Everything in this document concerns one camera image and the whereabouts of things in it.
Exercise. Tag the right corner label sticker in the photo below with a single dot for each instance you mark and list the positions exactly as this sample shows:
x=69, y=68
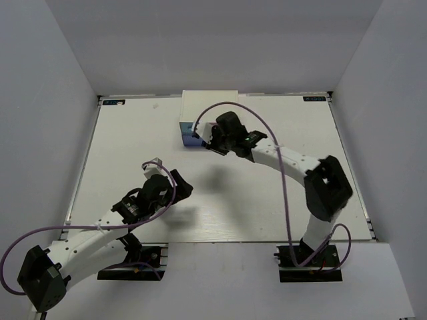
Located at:
x=314, y=98

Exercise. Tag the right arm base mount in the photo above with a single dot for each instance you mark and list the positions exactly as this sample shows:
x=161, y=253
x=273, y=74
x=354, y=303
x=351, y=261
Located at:
x=322, y=269

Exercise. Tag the left corner label sticker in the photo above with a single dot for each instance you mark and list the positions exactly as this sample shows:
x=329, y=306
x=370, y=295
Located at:
x=113, y=102

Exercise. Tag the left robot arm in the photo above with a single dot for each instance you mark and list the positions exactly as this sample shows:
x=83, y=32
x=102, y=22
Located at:
x=47, y=274

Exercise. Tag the wide blue drawer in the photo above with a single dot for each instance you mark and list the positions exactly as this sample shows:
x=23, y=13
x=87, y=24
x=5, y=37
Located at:
x=191, y=141

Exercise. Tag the white drawer organizer box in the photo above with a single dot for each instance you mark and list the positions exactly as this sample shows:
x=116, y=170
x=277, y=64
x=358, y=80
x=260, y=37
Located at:
x=194, y=102

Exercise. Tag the corner label sticker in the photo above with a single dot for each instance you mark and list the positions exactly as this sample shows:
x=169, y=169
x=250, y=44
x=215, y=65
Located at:
x=113, y=102
x=314, y=98

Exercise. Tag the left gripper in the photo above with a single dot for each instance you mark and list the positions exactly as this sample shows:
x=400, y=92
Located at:
x=184, y=189

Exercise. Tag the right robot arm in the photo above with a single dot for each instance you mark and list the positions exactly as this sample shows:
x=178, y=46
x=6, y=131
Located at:
x=327, y=189

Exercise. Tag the small blue drawer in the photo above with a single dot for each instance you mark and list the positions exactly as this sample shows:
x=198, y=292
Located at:
x=186, y=128

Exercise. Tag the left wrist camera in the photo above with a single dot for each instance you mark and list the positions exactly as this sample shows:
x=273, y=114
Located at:
x=152, y=167

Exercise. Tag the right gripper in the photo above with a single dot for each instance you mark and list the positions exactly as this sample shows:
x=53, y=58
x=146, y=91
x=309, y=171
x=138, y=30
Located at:
x=213, y=146

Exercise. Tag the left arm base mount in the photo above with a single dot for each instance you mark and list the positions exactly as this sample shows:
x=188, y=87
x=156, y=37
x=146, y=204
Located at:
x=148, y=263

